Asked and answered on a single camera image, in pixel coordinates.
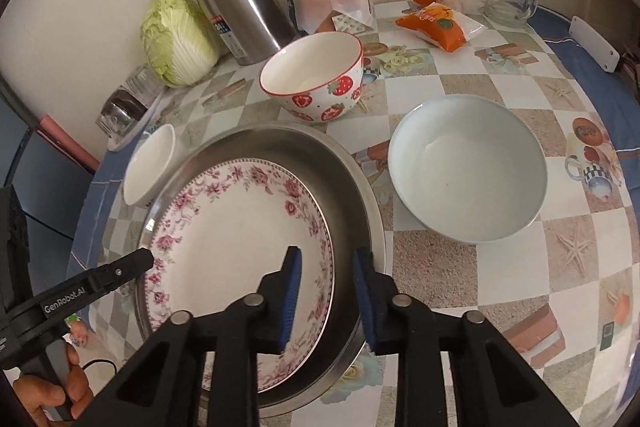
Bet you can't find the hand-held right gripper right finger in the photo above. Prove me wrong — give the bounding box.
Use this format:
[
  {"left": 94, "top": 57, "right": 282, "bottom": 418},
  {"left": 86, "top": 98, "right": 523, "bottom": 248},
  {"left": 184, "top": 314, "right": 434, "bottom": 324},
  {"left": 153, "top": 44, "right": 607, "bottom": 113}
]
[{"left": 352, "top": 248, "right": 583, "bottom": 427}]

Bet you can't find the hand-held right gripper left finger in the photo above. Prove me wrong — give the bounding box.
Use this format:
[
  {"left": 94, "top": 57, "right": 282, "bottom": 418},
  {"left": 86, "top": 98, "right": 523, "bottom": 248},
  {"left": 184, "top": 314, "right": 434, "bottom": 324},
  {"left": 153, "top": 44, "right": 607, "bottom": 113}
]
[{"left": 72, "top": 246, "right": 303, "bottom": 427}]

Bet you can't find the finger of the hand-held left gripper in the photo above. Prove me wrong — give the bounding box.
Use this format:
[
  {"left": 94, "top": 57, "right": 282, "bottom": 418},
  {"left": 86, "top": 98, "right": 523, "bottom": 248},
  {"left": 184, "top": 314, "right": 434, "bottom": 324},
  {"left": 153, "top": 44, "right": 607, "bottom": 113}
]
[{"left": 37, "top": 248, "right": 155, "bottom": 325}]

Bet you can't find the pink floral round plate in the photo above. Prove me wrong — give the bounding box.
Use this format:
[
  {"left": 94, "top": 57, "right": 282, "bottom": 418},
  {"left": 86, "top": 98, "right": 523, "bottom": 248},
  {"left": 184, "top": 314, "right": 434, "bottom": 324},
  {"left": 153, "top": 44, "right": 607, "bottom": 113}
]
[{"left": 144, "top": 159, "right": 335, "bottom": 395}]

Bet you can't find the stainless steel basin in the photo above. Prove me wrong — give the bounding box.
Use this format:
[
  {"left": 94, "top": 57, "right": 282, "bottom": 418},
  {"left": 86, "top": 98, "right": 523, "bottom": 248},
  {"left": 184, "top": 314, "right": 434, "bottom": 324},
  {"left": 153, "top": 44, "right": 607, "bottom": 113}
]
[{"left": 132, "top": 123, "right": 387, "bottom": 419}]

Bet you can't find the white square bowl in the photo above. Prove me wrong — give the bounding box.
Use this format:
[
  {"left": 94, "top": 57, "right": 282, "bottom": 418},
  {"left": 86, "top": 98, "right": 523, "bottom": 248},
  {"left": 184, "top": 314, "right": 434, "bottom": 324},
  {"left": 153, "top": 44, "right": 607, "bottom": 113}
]
[{"left": 122, "top": 123, "right": 177, "bottom": 208}]

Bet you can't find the small white round bowl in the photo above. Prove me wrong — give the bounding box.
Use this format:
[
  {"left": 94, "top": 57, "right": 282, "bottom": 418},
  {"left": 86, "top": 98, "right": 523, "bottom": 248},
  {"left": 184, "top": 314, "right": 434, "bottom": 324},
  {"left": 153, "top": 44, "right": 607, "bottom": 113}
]
[{"left": 388, "top": 94, "right": 548, "bottom": 244}]

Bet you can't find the strawberry print bowl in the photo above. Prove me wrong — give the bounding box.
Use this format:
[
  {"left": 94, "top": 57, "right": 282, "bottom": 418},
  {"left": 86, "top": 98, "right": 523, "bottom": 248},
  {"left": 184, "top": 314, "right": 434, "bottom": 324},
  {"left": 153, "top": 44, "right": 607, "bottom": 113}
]
[{"left": 258, "top": 32, "right": 364, "bottom": 124}]

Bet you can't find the person's left hand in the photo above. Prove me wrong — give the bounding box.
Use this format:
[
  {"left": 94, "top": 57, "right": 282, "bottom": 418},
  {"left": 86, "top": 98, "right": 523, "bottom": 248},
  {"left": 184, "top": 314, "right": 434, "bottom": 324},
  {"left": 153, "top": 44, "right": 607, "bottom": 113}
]
[{"left": 12, "top": 342, "right": 96, "bottom": 427}]

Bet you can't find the dark blue cabinet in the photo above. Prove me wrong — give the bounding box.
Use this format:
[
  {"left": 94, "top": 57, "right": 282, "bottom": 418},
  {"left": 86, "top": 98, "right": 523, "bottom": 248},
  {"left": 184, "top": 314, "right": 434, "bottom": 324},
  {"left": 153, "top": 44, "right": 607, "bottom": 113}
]
[{"left": 0, "top": 97, "right": 101, "bottom": 258}]

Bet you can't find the pink board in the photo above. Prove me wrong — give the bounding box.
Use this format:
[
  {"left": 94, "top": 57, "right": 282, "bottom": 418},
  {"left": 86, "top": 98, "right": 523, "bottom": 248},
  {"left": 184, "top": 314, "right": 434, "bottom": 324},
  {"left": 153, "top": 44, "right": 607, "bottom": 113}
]
[{"left": 40, "top": 114, "right": 101, "bottom": 170}]

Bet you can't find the white oval tray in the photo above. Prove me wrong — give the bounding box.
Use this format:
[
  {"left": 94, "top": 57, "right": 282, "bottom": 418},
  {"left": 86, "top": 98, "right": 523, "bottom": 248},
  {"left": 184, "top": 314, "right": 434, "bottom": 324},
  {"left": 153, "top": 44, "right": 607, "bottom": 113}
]
[{"left": 106, "top": 87, "right": 168, "bottom": 152}]

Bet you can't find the glass teapot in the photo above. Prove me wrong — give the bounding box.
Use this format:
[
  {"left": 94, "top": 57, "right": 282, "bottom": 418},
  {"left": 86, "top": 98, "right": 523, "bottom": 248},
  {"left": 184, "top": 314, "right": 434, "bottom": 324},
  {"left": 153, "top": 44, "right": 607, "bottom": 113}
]
[{"left": 95, "top": 89, "right": 148, "bottom": 138}]

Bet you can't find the clear drinking glass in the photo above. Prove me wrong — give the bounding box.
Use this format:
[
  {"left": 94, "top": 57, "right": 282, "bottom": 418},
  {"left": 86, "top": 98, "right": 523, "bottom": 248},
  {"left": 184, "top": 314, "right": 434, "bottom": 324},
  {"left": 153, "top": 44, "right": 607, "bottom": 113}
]
[{"left": 122, "top": 64, "right": 163, "bottom": 102}]

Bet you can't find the napa cabbage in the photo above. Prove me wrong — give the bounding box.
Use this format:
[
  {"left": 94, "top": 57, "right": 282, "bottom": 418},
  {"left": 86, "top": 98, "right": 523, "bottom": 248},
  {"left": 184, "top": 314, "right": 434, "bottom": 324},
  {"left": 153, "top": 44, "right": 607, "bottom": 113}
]
[{"left": 140, "top": 0, "right": 221, "bottom": 88}]

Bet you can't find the checkered printed tablecloth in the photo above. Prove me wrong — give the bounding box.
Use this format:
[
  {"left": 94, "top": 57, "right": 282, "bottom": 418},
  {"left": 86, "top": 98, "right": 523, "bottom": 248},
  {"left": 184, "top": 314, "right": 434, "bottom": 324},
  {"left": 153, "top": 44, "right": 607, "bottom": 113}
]
[{"left": 70, "top": 0, "right": 640, "bottom": 427}]

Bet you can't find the white power strip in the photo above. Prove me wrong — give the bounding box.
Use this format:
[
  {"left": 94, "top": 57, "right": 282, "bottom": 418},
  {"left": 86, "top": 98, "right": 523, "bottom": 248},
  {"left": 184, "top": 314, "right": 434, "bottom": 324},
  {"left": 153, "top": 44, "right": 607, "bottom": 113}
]
[{"left": 570, "top": 15, "right": 622, "bottom": 72}]

